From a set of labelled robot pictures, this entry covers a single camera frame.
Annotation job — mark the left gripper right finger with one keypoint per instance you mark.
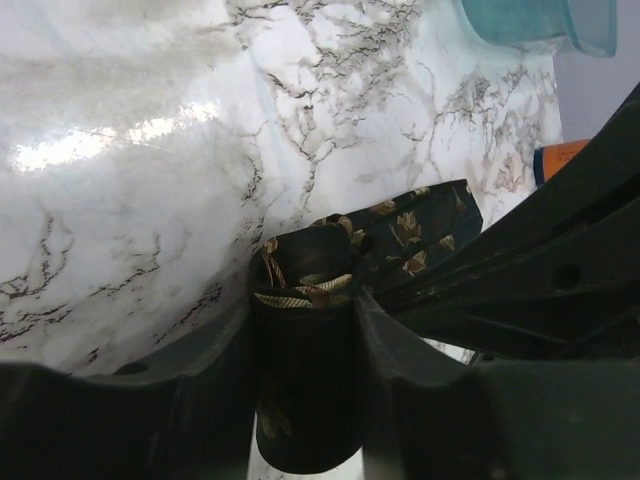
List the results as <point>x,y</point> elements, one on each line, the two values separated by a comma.
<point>425,415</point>

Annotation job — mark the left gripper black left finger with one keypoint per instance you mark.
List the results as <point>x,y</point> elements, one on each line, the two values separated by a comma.
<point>184,412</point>

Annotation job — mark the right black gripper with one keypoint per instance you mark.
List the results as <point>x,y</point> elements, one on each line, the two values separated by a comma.
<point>557,277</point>

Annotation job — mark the black leaf patterned tie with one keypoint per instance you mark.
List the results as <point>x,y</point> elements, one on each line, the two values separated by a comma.
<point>302,287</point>

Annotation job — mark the orange bottle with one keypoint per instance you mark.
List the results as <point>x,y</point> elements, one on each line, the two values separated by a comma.
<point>548,160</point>

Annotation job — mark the teal plastic tub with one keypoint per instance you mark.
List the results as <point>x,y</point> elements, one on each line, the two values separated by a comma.
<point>590,27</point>

